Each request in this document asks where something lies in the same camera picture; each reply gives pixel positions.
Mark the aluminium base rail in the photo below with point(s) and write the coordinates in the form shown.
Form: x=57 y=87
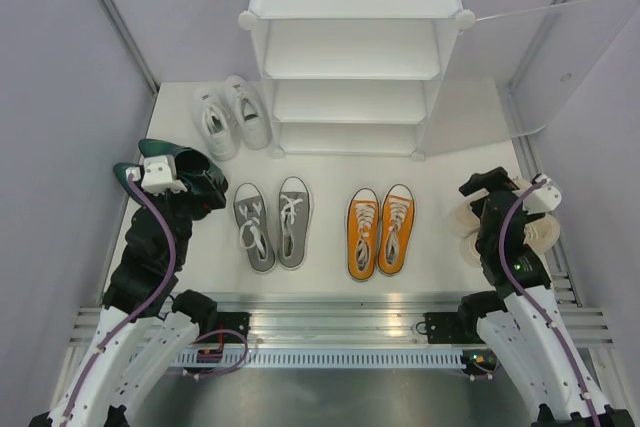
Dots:
x=365 y=321

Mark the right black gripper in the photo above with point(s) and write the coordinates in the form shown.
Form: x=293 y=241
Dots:
x=495 y=178

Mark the beige lace sneaker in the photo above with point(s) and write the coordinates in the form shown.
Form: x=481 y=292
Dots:
x=541 y=231
x=465 y=219

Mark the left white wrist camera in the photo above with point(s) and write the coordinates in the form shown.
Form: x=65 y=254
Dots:
x=160 y=175

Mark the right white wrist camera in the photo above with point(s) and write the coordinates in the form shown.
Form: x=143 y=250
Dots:
x=545 y=198

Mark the white slotted cable duct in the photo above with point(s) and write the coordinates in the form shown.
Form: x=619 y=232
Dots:
x=442 y=359

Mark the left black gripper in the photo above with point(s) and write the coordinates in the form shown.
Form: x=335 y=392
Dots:
x=204 y=203

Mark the green heeled shoe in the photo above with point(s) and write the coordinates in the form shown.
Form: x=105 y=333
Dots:
x=124 y=171
x=189 y=162

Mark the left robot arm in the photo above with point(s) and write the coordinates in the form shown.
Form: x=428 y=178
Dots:
x=143 y=326

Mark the right white sneaker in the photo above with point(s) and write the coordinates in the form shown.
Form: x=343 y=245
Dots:
x=251 y=116

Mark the left white sneaker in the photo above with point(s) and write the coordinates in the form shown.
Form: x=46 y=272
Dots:
x=214 y=123

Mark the translucent cabinet door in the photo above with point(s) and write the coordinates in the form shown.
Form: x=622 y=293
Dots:
x=509 y=75

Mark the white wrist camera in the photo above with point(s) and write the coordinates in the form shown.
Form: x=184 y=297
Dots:
x=545 y=198
x=160 y=175

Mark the white sneaker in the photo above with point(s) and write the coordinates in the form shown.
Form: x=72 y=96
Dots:
x=251 y=116
x=214 y=123

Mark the white plastic shoe cabinet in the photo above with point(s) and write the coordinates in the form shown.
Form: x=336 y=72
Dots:
x=352 y=77

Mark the orange canvas sneaker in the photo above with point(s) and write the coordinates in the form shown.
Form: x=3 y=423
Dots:
x=362 y=234
x=398 y=215

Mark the grey canvas sneaker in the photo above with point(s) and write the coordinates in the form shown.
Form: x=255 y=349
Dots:
x=294 y=212
x=250 y=213

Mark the left grey canvas sneaker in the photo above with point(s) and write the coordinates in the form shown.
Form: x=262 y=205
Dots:
x=250 y=213

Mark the right grey canvas sneaker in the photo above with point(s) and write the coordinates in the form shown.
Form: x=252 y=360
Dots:
x=294 y=212

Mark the upper green heeled shoe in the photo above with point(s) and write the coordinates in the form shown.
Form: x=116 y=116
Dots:
x=189 y=162

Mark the lower green heeled shoe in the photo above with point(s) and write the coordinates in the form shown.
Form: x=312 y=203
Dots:
x=124 y=171

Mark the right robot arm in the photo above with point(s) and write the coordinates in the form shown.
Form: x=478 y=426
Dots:
x=519 y=318

